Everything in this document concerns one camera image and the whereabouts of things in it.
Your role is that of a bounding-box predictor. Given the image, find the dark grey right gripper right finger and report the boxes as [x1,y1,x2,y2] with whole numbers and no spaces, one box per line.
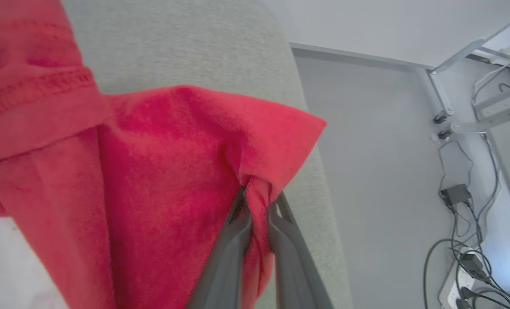
[267,191,335,309]

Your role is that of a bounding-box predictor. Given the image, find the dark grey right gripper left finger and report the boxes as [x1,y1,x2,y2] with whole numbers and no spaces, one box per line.
[186,187,254,309]

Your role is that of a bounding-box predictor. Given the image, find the red garment with white trim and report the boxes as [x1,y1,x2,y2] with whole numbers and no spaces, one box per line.
[0,0,327,309]

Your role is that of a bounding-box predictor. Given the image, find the white power strip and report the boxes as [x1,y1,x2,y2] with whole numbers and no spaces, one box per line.
[438,257,489,309]

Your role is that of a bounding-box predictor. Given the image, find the black power adapter brick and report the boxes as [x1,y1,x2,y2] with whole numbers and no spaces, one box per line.
[440,184,472,207]

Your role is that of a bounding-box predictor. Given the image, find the black plug adapter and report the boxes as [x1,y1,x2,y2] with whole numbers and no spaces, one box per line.
[459,252,487,273]

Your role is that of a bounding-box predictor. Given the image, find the light grey fabric sofa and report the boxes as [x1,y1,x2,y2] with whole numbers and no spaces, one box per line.
[61,0,355,309]

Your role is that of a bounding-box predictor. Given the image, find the thick black curved cable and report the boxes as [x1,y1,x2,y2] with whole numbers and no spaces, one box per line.
[423,238,468,309]

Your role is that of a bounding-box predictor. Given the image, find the thin black looped cable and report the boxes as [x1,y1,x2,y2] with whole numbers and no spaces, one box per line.
[437,139,475,192]

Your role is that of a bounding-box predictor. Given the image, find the grey long cable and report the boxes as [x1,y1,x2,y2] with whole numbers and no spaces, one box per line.
[474,132,501,247]

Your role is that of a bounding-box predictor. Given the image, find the grey wall baseboard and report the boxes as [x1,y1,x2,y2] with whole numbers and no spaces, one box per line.
[289,42,436,72]

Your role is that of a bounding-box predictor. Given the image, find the white cable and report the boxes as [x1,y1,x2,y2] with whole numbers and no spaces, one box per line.
[472,51,510,104]

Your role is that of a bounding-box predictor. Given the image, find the grey metal desk frame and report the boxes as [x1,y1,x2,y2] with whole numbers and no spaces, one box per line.
[426,9,510,247]

